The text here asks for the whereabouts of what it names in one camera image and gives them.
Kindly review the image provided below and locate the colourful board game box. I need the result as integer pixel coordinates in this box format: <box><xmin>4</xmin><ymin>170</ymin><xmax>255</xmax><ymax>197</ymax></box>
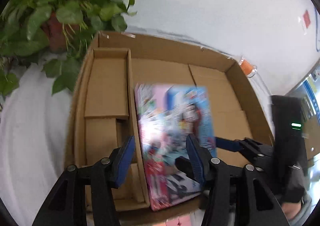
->
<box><xmin>135</xmin><ymin>84</ymin><xmax>216</xmax><ymax>211</ymax></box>

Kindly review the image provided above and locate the green potted plant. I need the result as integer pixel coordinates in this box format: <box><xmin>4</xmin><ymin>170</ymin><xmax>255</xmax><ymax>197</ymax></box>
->
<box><xmin>1</xmin><ymin>0</ymin><xmax>135</xmax><ymax>97</ymax></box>

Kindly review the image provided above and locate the pastel rubiks cube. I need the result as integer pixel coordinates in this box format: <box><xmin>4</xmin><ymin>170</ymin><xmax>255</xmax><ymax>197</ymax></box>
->
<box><xmin>165</xmin><ymin>215</ymin><xmax>192</xmax><ymax>226</ymax></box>

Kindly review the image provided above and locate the large cardboard box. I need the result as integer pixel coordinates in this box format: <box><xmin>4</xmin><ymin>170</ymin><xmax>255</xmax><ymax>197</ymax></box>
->
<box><xmin>65</xmin><ymin>32</ymin><xmax>274</xmax><ymax>225</ymax></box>

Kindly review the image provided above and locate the grey table cloth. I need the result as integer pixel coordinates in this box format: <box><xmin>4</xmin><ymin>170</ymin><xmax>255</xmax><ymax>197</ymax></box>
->
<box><xmin>1</xmin><ymin>63</ymin><xmax>72</xmax><ymax>225</ymax></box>

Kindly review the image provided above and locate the person right hand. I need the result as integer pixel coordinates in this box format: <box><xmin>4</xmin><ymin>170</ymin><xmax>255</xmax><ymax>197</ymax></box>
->
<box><xmin>281</xmin><ymin>202</ymin><xmax>302</xmax><ymax>220</ymax></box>

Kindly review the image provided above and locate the red wall sign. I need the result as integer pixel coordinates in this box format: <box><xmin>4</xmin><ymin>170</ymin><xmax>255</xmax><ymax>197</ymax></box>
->
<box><xmin>302</xmin><ymin>10</ymin><xmax>311</xmax><ymax>29</ymax></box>

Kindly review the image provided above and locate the orange clear plastic jar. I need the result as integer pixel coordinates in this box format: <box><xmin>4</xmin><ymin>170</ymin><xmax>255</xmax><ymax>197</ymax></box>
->
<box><xmin>239</xmin><ymin>56</ymin><xmax>257</xmax><ymax>78</ymax></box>

